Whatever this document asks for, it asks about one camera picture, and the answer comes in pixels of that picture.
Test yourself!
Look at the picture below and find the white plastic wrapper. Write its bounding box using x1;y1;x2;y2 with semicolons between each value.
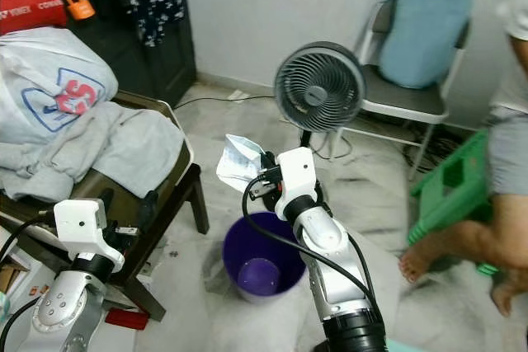
216;134;263;194

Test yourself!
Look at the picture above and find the dark wooden chair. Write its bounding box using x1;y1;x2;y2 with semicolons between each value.
0;92;210;320

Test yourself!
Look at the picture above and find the grey crumpled towel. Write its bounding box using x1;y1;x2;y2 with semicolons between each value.
0;101;186;204

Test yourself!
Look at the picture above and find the purple waste bin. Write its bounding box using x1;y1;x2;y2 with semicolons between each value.
222;211;308;303

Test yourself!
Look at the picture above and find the grey round floor fan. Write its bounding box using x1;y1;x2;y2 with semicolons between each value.
274;41;368;155

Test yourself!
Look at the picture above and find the small red box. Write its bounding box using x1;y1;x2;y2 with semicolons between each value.
107;309;151;330

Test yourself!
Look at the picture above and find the white carton with orange print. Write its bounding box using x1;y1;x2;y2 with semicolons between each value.
0;265;50;303

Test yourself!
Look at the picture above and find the black cabinet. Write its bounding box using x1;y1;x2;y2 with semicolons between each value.
41;0;197;110

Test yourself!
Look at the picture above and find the white plastic bag red logo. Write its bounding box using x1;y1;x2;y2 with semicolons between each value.
0;26;125;147

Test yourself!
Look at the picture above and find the grey metal folding chair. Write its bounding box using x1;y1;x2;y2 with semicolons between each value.
330;0;473;180

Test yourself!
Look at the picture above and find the green plastic stool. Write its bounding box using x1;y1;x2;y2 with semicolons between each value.
408;129;500;275

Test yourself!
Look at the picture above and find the orange padlock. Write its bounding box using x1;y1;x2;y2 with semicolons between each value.
66;0;96;21

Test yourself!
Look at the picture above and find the blue cushion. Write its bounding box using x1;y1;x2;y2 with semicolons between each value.
378;0;474;89

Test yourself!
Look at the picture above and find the person in grey shorts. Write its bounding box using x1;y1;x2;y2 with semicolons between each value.
398;0;528;316

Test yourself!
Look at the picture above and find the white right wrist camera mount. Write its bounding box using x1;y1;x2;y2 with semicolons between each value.
276;148;318;221

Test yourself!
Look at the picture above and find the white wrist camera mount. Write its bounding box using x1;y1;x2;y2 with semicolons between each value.
54;199;125;272
276;148;318;221

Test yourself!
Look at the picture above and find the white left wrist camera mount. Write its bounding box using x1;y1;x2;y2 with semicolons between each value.
54;199;125;272

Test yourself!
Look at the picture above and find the thin black floor cable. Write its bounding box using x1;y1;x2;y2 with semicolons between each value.
177;95;277;112

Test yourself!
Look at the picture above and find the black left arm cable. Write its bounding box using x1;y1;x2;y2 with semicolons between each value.
0;216;59;352

